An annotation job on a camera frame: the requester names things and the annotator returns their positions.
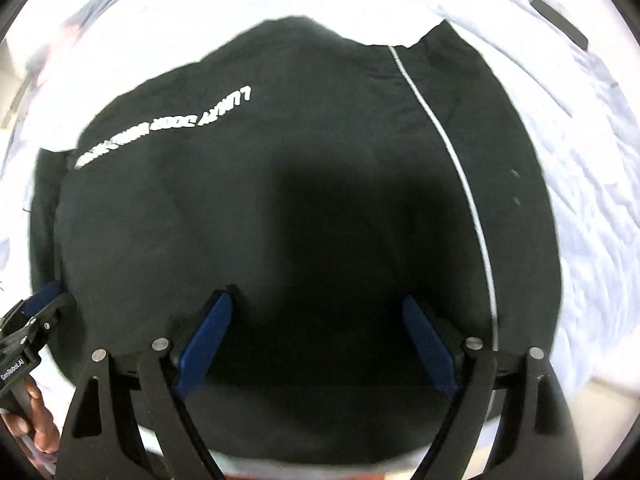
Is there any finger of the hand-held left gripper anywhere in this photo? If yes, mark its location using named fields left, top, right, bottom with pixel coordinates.
left=19, top=280, right=77, bottom=348

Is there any dark flat bar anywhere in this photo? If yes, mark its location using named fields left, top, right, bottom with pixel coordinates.
left=531, top=0, right=589, bottom=52

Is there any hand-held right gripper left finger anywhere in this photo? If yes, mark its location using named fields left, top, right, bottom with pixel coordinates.
left=55, top=287, right=236, bottom=480

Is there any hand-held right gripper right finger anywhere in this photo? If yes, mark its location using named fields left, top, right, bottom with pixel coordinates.
left=402, top=294, right=584, bottom=480

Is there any white bed sheet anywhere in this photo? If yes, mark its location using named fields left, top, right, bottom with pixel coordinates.
left=0, top=0, right=640, bottom=480

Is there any black garment with white stripe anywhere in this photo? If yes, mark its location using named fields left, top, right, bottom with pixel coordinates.
left=29, top=16, right=563, bottom=467

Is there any person's left hand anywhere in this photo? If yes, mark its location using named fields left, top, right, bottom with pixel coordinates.
left=0, top=376, right=62, bottom=461

